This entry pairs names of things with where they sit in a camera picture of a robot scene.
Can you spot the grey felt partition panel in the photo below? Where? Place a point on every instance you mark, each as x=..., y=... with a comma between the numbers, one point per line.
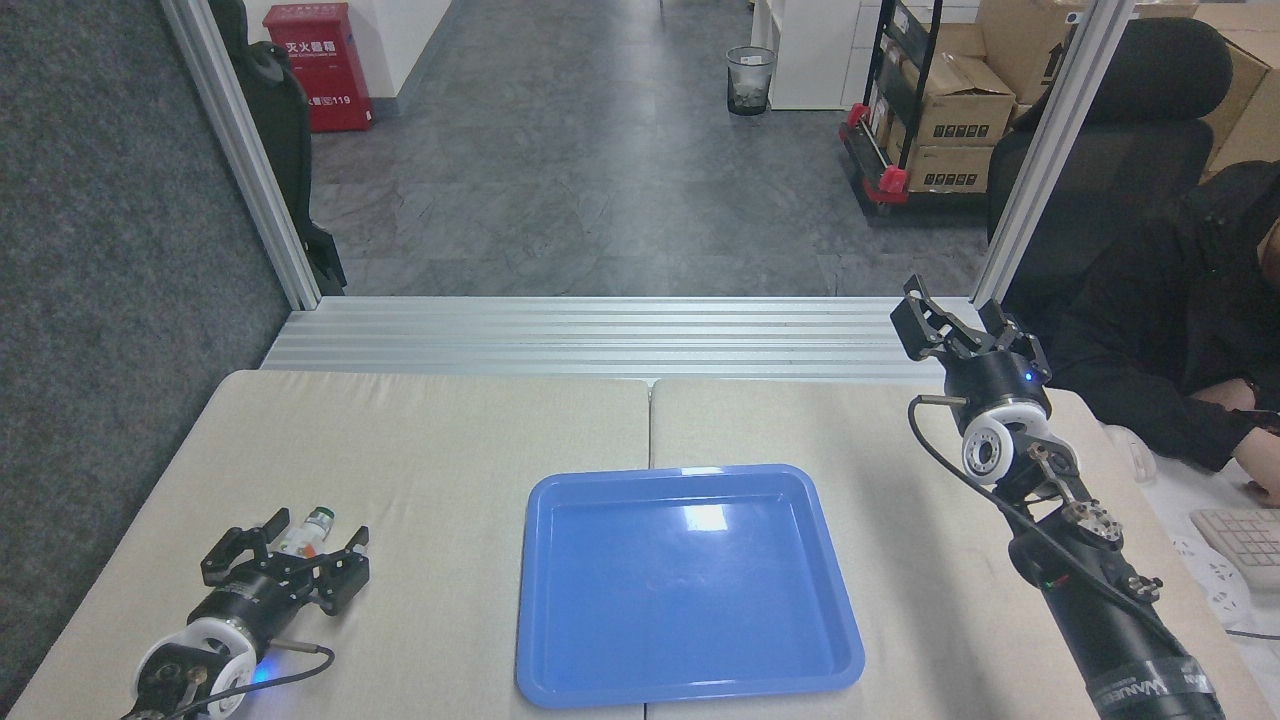
x=110, y=300

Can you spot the white keyboard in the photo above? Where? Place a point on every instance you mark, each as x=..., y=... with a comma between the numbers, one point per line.
x=1250, y=545

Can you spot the black office chair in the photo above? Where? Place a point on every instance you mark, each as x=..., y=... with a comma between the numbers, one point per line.
x=1150, y=130

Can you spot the white power strip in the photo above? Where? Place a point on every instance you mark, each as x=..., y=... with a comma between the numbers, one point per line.
x=1215, y=585

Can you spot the white round object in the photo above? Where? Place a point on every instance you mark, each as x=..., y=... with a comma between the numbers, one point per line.
x=1132, y=455

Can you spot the flat cardboard box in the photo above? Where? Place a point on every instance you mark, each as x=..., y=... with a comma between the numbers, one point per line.
x=950, y=168

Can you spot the large plain cardboard box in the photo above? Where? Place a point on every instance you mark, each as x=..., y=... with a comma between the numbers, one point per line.
x=1025, y=45

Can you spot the black chair behind post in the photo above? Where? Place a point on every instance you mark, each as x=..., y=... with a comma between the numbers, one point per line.
x=285, y=130

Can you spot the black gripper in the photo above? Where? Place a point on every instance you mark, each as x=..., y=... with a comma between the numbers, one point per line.
x=995, y=385
x=250, y=600

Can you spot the white cabinet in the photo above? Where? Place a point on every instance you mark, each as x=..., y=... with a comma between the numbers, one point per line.
x=810, y=55

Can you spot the red fire extinguisher box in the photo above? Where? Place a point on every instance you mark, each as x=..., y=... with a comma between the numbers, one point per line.
x=320, y=70

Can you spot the silver aluminium post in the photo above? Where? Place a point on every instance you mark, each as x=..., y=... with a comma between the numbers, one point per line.
x=245, y=160
x=1050, y=150

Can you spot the blue plastic tray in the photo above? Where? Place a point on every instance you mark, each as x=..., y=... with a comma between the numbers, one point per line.
x=680, y=600

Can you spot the black cart with red corners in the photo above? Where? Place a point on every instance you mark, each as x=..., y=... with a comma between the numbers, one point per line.
x=885, y=180

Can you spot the person's right hand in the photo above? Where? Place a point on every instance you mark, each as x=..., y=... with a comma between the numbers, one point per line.
x=1225, y=394

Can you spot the ribbed aluminium frame bed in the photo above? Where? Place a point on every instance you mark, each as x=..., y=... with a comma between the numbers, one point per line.
x=620, y=335

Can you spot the person's left hand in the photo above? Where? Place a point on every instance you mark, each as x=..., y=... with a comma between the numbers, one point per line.
x=1265, y=465

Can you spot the mesh waste bin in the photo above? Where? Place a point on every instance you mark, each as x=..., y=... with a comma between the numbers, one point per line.
x=750, y=80

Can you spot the person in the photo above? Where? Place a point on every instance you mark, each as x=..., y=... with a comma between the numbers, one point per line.
x=1170, y=320

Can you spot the white push button switch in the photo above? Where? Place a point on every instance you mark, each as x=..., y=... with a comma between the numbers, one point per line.
x=308, y=535

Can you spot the cardboard box with black print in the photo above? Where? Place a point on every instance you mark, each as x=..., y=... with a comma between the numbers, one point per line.
x=965, y=100

